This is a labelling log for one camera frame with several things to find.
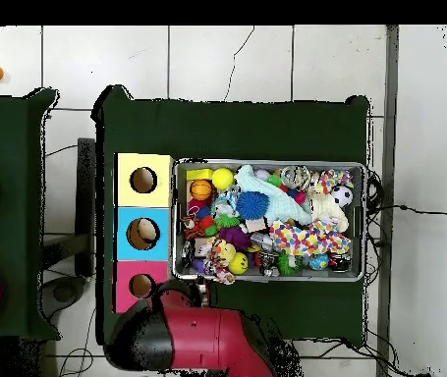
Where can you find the crushed clear plastic bottle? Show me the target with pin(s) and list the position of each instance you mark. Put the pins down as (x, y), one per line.
(223, 204)

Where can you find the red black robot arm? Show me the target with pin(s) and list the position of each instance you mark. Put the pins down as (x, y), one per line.
(207, 337)

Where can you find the wooden box with three holes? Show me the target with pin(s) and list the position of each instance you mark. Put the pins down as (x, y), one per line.
(160, 196)

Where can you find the silver mesh bin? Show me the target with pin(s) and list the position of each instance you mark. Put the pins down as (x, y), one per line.
(325, 275)

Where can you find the orange basketball toy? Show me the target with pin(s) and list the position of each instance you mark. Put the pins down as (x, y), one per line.
(201, 189)

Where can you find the purple spiky toy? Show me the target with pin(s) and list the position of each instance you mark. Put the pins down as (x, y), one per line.
(234, 237)

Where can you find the yellow smiley ball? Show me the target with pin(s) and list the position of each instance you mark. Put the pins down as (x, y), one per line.
(238, 263)

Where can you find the mint green cloth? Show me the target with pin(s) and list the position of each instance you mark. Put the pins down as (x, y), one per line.
(286, 204)

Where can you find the crushed silver can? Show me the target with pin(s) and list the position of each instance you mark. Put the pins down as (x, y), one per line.
(295, 176)

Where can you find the dark green tablecloth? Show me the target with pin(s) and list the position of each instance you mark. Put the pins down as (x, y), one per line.
(246, 129)
(11, 157)

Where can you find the colourful polka dot cloth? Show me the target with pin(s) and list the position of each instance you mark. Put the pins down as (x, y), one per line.
(305, 237)

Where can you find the small soccer ball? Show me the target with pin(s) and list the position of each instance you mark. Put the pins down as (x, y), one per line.
(341, 195)

